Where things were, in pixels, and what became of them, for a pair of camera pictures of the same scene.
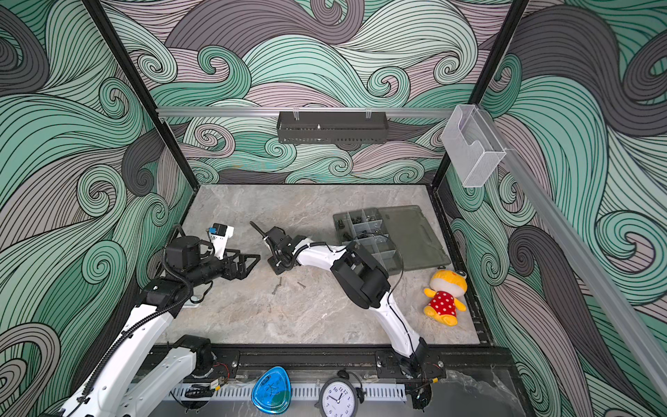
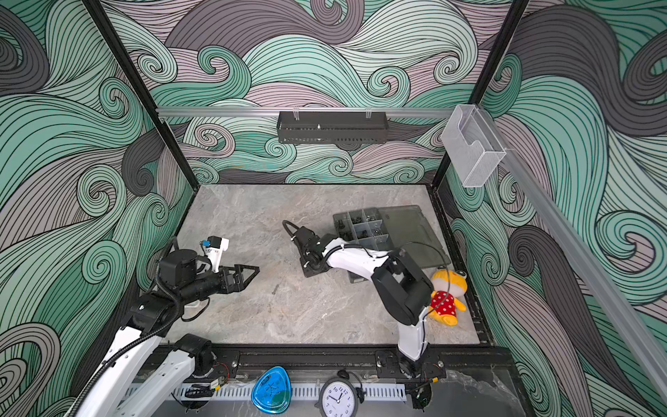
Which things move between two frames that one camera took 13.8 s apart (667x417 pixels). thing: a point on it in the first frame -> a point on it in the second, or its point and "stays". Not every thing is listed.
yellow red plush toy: [446, 286] stays
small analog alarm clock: [339, 396] stays
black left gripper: [240, 272] -> [238, 285]
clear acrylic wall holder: [472, 148] stays
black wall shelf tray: [333, 127] stays
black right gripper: [278, 269] -> [307, 270]
